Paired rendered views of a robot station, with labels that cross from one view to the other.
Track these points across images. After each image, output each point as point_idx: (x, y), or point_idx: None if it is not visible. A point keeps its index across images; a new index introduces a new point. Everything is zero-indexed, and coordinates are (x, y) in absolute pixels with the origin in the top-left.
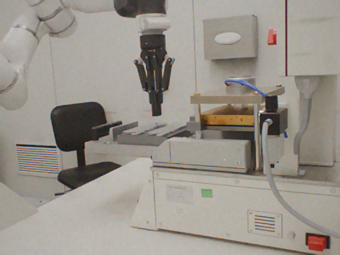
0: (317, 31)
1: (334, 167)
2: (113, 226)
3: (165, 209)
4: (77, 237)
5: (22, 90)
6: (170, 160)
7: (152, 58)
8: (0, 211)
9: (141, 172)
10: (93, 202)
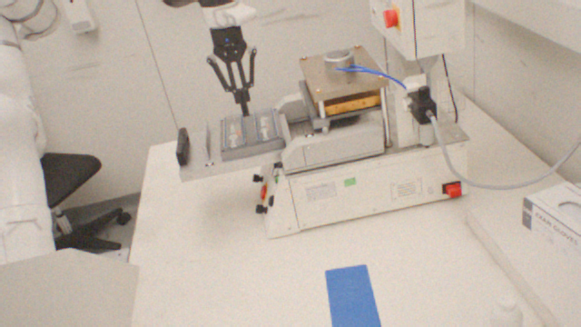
0: (442, 14)
1: (441, 120)
2: (250, 246)
3: (308, 210)
4: (231, 274)
5: (44, 133)
6: (305, 163)
7: (231, 53)
8: (126, 290)
9: None
10: (186, 228)
